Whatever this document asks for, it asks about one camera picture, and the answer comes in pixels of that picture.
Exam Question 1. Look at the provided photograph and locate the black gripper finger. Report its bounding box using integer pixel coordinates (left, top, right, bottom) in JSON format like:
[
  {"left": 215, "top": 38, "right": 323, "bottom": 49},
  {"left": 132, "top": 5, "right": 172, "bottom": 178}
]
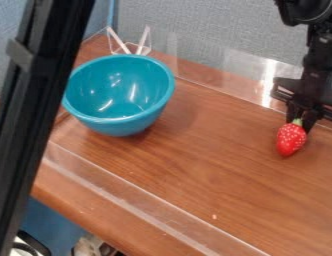
[
  {"left": 287, "top": 101, "right": 304, "bottom": 124},
  {"left": 303, "top": 106, "right": 324, "bottom": 133}
]

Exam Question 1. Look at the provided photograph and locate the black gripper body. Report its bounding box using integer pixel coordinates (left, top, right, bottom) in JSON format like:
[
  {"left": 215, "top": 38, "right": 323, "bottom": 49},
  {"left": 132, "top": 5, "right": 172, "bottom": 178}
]
[{"left": 271, "top": 56, "right": 332, "bottom": 121}]

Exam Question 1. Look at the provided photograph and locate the red toy strawberry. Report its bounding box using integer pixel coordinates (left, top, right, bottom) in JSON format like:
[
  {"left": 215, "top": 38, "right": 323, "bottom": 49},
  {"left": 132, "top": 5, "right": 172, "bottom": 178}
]
[{"left": 276, "top": 118, "right": 308, "bottom": 157}]

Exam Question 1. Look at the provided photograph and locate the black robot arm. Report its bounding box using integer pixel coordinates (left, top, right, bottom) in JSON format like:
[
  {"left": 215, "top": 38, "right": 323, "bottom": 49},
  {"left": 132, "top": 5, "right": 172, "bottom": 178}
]
[{"left": 0, "top": 0, "right": 96, "bottom": 256}]

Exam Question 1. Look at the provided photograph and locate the blue plastic bowl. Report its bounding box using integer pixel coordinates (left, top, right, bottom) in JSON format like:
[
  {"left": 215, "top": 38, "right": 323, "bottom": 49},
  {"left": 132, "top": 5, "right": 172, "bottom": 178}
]
[{"left": 62, "top": 55, "right": 176, "bottom": 137}]

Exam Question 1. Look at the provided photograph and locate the clear acrylic back barrier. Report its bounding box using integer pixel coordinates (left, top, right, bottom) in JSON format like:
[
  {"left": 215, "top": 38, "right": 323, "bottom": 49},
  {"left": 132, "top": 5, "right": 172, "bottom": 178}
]
[{"left": 106, "top": 27, "right": 301, "bottom": 114}]

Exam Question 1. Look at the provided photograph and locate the clear acrylic barrier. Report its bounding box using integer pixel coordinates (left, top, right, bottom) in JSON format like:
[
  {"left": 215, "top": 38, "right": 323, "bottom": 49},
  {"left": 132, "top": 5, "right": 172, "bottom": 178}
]
[
  {"left": 106, "top": 27, "right": 301, "bottom": 114},
  {"left": 34, "top": 143, "right": 271, "bottom": 256}
]

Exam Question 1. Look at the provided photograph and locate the clear acrylic front barrier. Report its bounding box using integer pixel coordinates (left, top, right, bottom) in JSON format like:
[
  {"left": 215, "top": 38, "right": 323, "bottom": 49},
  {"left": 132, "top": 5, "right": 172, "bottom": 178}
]
[{"left": 34, "top": 143, "right": 271, "bottom": 256}]

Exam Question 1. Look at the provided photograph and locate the white crumpled object below table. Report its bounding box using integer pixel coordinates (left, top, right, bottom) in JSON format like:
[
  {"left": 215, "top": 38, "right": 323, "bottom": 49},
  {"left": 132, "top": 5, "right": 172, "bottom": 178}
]
[{"left": 70, "top": 234, "right": 117, "bottom": 256}]

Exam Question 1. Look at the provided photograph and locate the black and silver equipment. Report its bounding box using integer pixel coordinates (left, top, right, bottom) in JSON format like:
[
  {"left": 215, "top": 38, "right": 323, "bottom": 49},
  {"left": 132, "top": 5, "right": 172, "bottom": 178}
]
[{"left": 10, "top": 230, "right": 52, "bottom": 256}]

